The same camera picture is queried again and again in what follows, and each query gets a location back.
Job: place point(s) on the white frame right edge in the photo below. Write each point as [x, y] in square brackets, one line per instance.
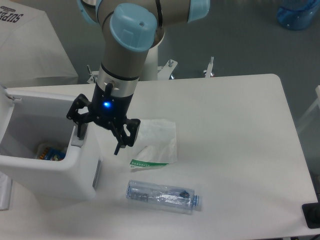
[308, 124]

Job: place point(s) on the crumpled white paper bag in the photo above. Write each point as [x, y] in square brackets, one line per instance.
[155, 146]

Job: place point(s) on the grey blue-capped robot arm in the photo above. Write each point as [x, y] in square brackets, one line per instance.
[129, 29]

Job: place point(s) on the white push-lid trash can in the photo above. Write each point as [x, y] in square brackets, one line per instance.
[28, 119]

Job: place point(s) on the colourful wrapper in bin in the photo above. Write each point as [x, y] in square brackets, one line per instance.
[50, 152]

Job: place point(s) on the white printed cloth cover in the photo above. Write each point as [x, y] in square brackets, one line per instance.
[31, 53]

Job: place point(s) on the crushed clear plastic bottle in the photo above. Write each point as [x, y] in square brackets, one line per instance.
[151, 196]

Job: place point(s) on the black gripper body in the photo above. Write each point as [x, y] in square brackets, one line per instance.
[109, 108]

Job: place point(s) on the blue water jug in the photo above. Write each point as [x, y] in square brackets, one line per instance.
[297, 15]

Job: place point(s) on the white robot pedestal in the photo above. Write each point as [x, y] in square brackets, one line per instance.
[151, 70]

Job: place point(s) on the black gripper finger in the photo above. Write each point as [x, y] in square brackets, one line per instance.
[125, 131]
[81, 119]

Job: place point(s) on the black device at table edge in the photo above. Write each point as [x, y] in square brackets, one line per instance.
[311, 213]

